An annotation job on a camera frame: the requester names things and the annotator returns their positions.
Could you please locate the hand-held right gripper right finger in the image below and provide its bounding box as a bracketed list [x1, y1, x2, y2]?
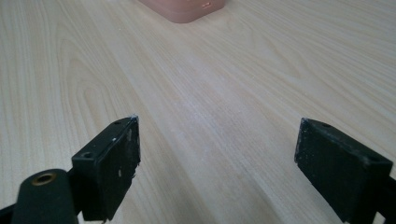
[293, 117, 394, 224]

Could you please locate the pink square box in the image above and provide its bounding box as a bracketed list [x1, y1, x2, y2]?
[136, 0, 227, 24]

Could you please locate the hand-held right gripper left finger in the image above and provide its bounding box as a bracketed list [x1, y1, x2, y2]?
[71, 115, 142, 222]

